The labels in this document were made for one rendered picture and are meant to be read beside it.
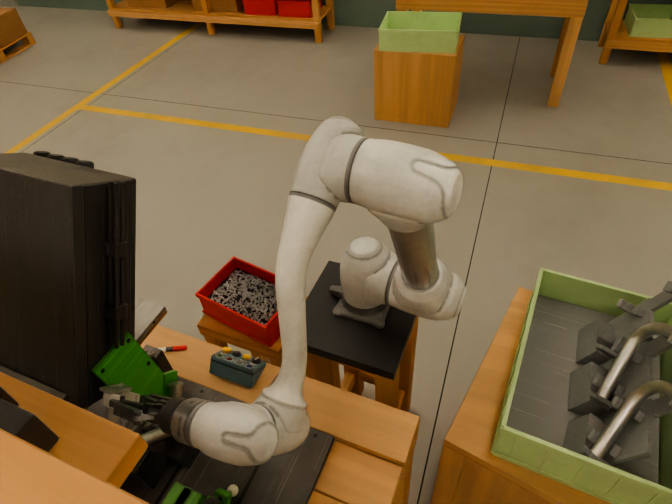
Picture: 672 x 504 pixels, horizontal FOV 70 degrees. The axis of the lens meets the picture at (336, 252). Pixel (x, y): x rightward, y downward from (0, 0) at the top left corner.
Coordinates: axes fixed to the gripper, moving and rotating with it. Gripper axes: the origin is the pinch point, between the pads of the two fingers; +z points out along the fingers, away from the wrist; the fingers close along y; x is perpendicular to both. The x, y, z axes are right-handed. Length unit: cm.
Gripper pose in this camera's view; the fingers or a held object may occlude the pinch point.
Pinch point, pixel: (121, 399)
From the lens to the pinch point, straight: 121.7
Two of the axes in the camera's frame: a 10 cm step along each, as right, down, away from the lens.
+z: -8.7, -0.4, 5.0
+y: -4.9, -0.8, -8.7
